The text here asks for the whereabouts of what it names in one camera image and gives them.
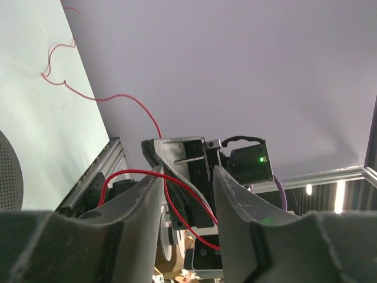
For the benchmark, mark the aluminium frame rail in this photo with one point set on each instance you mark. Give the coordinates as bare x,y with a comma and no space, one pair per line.
85,195

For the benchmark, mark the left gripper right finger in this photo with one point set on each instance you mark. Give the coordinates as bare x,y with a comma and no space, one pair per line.
262,243

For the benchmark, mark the dark grey perforated spool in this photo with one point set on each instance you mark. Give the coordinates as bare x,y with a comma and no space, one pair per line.
12,186

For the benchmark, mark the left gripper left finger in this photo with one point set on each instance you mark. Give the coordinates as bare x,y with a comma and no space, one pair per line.
116,242

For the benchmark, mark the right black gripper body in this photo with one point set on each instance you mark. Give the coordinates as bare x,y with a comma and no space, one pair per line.
190,160

